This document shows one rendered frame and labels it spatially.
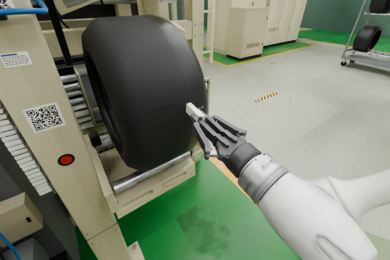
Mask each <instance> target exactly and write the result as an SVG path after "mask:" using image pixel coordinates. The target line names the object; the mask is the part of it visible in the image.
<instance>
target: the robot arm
mask: <svg viewBox="0 0 390 260"><path fill-rule="evenodd" d="M186 112H187V113H188V115H189V116H190V119H191V120H192V121H193V122H194V124H193V133H194V135H195V136H196V138H197V140H198V142H199V144H200V146H201V148H202V150H203V152H204V158H205V159H206V160H208V159H209V158H210V157H216V158H217V159H218V160H220V161H222V162H224V163H225V165H226V167H227V169H228V170H229V171H230V172H231V173H232V174H233V175H234V176H235V177H236V178H238V181H237V183H238V185H239V186H240V187H241V188H242V189H243V190H244V192H245V193H246V194H247V195H248V196H249V197H250V198H251V199H252V201H253V202H254V203H255V204H256V205H257V206H258V207H259V208H260V210H261V211H262V212H263V214H264V216H265V218H266V220H267V221H268V223H269V224H270V225H271V227H272V228H273V229H274V231H275V232H276V233H277V234H278V235H279V236H280V238H281V239H282V240H283V241H284V242H285V243H286V244H287V245H288V246H289V247H290V248H291V249H292V251H293V252H294V253H295V254H296V255H297V256H298V257H299V258H300V259H301V260H377V257H378V251H377V250H376V248H375V246H374V245H373V244H372V242H371V241H370V239H369V238H368V237H367V235H366V234H365V232H364V231H363V230H362V229H361V228H360V226H359V225H360V221H361V219H362V216H363V215H364V214H365V213H366V212H367V211H369V210H372V209H374V208H377V207H380V206H383V205H387V204H390V169H389V170H387V171H383V172H379V173H377V174H373V175H369V176H364V177H361V178H357V179H351V180H340V179H336V178H333V177H331V176H325V177H322V178H316V179H310V180H303V179H301V178H299V177H297V176H295V175H294V174H292V173H291V172H290V171H289V170H288V169H287V168H286V167H284V166H282V165H281V164H280V163H279V162H278V161H276V160H275V159H274V158H273V157H272V156H271V155H269V154H268V153H263V154H262V153H261V152H260V151H259V150H258V149H257V148H256V147H255V146H253V145H252V144H251V143H249V142H247V141H246V140H245V137H246V134H247V131H246V130H244V129H241V128H238V127H236V126H234V125H233V124H231V123H229V122H227V121H226V120H224V119H222V118H220V117H219V116H217V115H213V116H211V117H210V116H209V115H206V114H205V113H204V112H203V111H201V110H199V109H197V108H196V107H195V106H194V105H193V104H192V103H187V104H186ZM207 138H208V139H209V140H210V141H211V142H212V144H213V146H214V147H215V150H214V149H213V147H212V146H210V143H209V141H208V139H207Z"/></svg>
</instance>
